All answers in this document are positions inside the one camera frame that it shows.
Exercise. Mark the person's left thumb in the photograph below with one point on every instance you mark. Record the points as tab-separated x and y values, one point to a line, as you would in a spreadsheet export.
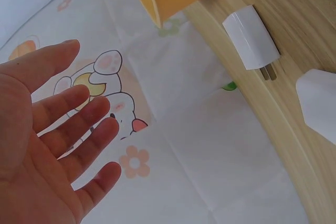
47	62

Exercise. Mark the person's left hand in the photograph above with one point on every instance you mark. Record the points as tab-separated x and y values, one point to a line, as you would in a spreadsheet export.
23	150

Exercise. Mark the white two-pronged charger plug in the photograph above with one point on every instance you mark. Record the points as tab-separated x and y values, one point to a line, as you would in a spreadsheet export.
253	37

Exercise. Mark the white angular block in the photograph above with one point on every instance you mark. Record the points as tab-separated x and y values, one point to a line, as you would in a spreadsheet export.
319	100

